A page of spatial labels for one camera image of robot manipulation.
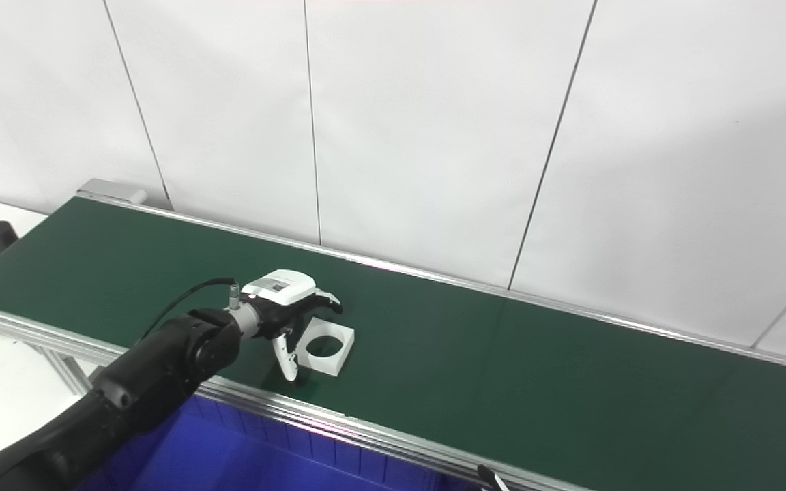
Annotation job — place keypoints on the black cylinder motor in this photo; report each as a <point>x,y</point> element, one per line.
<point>1,235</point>

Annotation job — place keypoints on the white square part round hole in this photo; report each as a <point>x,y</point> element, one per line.
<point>344,348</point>

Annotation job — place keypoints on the blue plastic bin white parts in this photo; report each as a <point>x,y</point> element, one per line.
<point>243,457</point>

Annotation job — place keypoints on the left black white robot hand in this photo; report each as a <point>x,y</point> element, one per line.
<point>284,293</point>

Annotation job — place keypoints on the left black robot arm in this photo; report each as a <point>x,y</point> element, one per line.
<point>154,375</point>

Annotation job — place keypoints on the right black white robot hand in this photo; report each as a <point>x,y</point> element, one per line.
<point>492,481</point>

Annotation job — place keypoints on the grey conveyor end box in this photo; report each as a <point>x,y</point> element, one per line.
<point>110,189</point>

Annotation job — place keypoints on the green conveyor belt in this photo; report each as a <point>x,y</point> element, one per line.
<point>502,354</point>
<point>366,433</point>

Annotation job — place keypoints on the aluminium conveyor leg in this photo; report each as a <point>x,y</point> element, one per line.
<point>69,375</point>

